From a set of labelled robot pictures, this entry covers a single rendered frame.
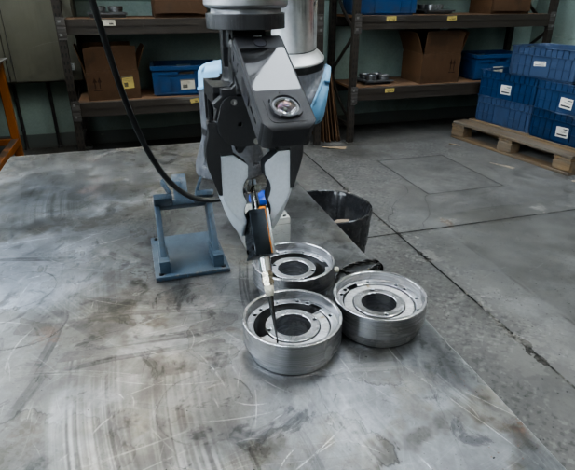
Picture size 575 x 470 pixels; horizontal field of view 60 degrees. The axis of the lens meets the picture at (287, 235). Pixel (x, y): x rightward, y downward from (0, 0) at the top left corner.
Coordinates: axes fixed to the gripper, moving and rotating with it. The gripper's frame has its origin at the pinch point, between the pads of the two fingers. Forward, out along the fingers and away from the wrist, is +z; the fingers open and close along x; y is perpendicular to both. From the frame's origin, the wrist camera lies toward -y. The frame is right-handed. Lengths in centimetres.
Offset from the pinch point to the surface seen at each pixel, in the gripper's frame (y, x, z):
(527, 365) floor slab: 59, -108, 93
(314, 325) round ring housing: -5.2, -4.7, 10.1
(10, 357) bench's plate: 2.8, 26.4, 13.0
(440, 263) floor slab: 131, -120, 94
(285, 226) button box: 19.5, -9.1, 10.0
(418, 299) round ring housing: -4.0, -17.9, 10.1
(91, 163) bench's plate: 72, 21, 13
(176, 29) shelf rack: 343, -27, 1
